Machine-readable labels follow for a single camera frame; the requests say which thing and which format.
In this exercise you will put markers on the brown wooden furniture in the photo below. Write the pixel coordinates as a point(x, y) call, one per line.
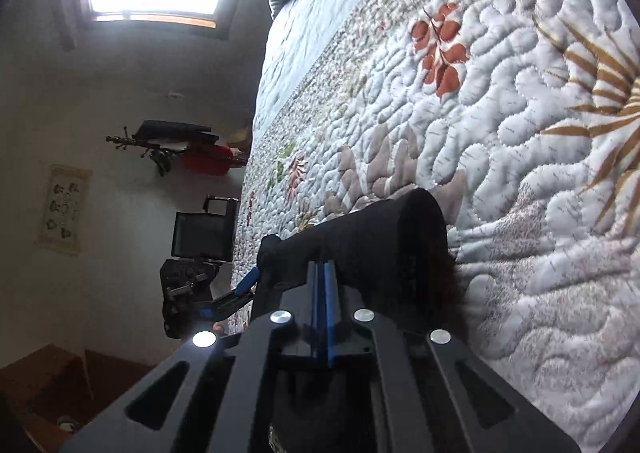
point(40, 383)

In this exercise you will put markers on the wall poster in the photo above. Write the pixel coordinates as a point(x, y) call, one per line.
point(62, 208)

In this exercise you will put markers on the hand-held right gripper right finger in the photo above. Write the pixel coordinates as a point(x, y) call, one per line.
point(328, 313)

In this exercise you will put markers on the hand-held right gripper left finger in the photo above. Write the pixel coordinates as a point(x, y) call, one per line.
point(312, 313)

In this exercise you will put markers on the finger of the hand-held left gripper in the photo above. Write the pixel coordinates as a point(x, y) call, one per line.
point(246, 283)

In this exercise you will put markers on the black garment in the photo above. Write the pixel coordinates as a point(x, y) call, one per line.
point(170, 130)

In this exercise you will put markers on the black chair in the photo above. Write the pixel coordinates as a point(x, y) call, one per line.
point(200, 235)

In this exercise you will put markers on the red garment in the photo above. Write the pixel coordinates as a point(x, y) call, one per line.
point(207, 160)

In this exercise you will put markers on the black pants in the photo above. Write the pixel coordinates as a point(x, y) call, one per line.
point(380, 243)

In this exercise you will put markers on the floral quilted bedspread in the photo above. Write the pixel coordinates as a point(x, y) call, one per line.
point(500, 183)

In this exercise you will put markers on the coat rack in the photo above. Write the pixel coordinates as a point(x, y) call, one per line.
point(122, 139)

